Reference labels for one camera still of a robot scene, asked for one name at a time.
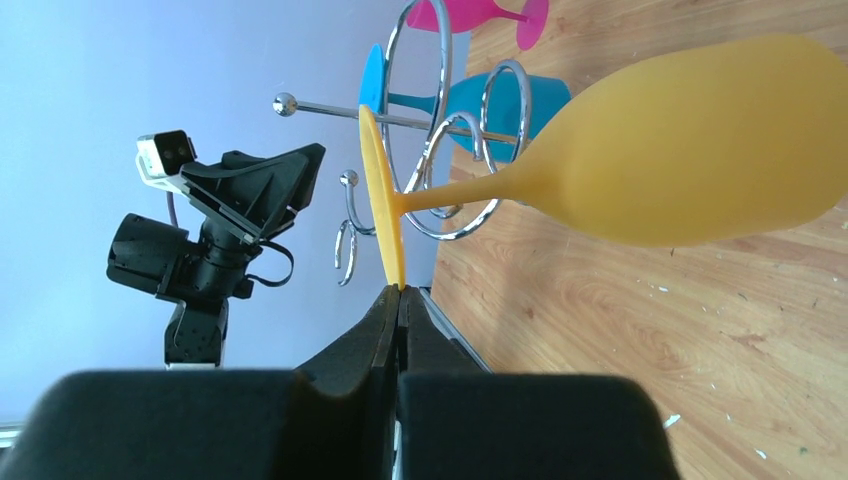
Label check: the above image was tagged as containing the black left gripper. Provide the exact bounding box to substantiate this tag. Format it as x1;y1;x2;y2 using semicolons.
106;143;326;305

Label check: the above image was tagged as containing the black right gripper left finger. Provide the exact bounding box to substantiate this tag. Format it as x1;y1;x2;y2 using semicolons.
1;286;401;479

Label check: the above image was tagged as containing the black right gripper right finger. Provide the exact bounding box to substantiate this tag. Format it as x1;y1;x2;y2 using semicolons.
398;287;679;479

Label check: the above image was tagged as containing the chrome wire glass rack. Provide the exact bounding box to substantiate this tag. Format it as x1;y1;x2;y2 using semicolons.
272;0;533;288

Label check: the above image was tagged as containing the pink plastic wine glass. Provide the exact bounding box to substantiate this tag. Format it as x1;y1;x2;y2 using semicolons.
406;0;550;51

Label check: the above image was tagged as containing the blue plastic wine glass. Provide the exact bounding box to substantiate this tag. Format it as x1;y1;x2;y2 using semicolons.
359;44;572;140

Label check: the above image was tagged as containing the yellow plastic wine glass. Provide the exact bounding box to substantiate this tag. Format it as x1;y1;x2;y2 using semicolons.
359;34;847;287

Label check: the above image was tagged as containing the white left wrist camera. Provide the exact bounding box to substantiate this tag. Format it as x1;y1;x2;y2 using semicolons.
135;130;197;195

